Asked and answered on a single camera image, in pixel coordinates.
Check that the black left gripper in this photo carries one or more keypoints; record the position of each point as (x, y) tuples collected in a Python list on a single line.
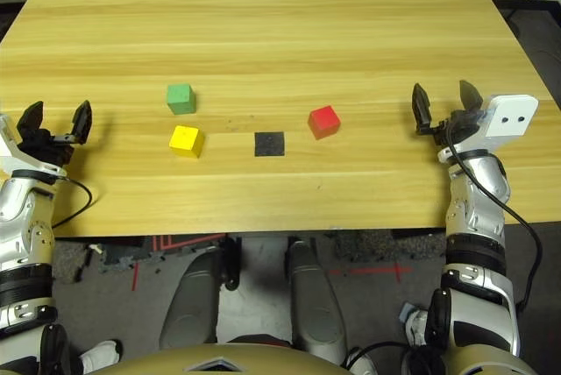
[(44, 147)]

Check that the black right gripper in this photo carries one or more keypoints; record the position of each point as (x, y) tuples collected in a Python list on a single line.
[(460, 127)]

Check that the red wooden block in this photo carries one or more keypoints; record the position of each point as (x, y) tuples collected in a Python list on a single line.
[(324, 123)]

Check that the green wooden block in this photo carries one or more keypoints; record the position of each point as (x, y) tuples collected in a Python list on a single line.
[(180, 99)]

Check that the yellow wooden block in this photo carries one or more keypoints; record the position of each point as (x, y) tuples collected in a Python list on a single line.
[(186, 140)]

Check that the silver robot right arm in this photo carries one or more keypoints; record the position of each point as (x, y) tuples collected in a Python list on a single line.
[(477, 217)]

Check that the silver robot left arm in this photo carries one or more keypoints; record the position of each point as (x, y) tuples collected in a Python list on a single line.
[(22, 217)]

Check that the grey speckled carpet piece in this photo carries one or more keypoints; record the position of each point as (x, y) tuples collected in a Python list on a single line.
[(385, 243)]

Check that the black square marker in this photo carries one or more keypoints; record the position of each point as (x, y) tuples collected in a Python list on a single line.
[(269, 144)]

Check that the small grey box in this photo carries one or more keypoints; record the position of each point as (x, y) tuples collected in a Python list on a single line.
[(405, 311)]

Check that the white sneaker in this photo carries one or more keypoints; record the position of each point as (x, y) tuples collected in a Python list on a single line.
[(103, 355), (416, 327), (364, 366)]

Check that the grey robot left leg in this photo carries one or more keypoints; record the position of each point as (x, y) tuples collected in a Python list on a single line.
[(193, 305)]

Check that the grey robot leg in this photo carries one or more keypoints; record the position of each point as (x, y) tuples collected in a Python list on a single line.
[(315, 305), (193, 305)]

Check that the grey robot right leg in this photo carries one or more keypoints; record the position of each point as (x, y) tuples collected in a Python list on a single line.
[(315, 305)]

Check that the gold robot torso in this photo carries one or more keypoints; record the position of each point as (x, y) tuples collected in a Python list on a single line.
[(219, 362)]

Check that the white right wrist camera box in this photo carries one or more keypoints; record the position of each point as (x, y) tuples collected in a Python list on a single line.
[(510, 116)]

